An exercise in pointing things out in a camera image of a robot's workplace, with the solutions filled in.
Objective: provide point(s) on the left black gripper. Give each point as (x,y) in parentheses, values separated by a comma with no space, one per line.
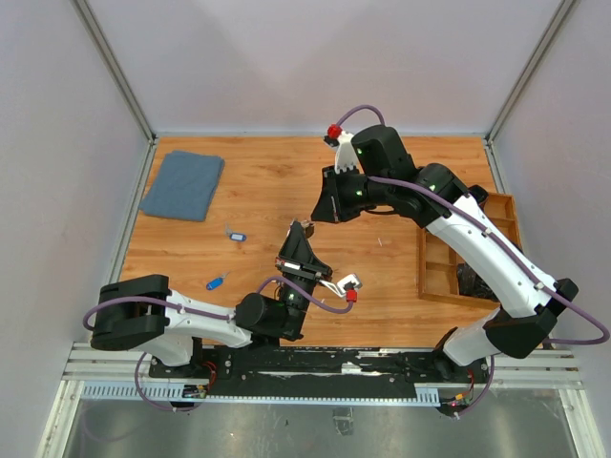
(297,257)

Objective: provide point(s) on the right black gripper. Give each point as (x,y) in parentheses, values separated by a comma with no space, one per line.
(329,207)

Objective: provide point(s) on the blue tag key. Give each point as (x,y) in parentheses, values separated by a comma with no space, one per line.
(216,282)
(235,236)

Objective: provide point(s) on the large metal keyring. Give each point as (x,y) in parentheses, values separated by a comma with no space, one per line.
(308,228)

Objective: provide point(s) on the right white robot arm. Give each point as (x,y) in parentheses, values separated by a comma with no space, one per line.
(373,168)

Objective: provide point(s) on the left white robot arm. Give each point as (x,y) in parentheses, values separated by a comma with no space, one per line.
(146,314)

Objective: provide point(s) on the wooden compartment tray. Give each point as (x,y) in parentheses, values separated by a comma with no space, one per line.
(437,261)

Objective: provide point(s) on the blue folded cloth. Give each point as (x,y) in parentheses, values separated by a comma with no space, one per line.
(184,187)

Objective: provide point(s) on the rolled dark tie top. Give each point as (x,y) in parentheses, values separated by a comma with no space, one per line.
(480,195)

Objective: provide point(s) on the rolled dark tie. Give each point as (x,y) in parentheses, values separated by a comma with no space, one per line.
(471,285)
(480,195)

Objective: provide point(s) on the rolled dark tie right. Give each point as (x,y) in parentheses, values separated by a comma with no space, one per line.
(471,285)

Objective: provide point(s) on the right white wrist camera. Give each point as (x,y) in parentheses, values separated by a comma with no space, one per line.
(345,156)

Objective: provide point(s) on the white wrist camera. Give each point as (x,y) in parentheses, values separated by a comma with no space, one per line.
(340,288)
(345,156)

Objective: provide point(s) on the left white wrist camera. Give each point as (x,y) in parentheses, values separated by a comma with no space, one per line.
(340,288)

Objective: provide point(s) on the black mounting base rail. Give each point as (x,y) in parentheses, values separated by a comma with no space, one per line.
(324,373)

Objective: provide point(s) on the right aluminium frame post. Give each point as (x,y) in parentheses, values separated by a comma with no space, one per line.
(550,34)

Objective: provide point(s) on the aluminium frame post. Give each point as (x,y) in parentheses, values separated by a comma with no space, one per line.
(550,34)
(91,24)

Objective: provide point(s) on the left aluminium frame post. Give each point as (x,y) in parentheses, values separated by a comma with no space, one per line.
(91,24)

